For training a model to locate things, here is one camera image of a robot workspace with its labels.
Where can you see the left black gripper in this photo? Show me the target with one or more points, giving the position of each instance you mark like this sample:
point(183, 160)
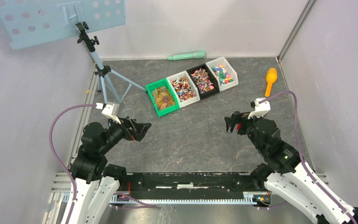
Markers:
point(138, 129)

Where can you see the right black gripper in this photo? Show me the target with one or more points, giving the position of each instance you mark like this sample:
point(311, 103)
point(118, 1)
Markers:
point(236, 117)

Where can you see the yellow plastic scoop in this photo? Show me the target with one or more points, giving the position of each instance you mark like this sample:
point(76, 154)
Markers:
point(271, 78)

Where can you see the clear plastic jar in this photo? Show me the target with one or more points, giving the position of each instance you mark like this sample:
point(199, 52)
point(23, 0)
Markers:
point(127, 113)

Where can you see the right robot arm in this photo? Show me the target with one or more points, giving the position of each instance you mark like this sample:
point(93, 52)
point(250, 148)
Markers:
point(287, 174)

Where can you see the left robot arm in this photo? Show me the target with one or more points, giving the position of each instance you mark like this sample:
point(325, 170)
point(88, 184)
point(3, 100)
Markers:
point(94, 182)

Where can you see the green candy bin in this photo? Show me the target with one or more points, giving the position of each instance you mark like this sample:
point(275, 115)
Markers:
point(163, 97)

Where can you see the white candy bin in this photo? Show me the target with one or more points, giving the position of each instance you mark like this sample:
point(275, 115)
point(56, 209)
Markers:
point(225, 74)

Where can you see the black lollipop bin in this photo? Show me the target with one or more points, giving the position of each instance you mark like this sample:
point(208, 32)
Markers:
point(204, 80)

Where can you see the white lollipop bin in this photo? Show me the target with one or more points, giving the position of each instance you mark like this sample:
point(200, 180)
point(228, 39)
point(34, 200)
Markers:
point(184, 89)

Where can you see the light blue music stand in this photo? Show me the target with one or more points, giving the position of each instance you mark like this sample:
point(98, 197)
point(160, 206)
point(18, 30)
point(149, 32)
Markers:
point(34, 22)

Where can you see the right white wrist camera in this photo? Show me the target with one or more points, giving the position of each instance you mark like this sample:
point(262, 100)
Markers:
point(261, 108)

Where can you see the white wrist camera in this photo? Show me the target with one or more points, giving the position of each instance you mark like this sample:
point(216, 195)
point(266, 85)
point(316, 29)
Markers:
point(110, 112)
point(261, 108)

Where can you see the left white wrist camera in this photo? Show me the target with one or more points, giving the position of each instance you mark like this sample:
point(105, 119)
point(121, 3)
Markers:
point(110, 112)

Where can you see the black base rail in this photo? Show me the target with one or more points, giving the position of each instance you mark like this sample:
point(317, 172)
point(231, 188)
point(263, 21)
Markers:
point(189, 185)

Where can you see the mint green cylindrical handle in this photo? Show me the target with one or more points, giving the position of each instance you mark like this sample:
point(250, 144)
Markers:
point(192, 55)

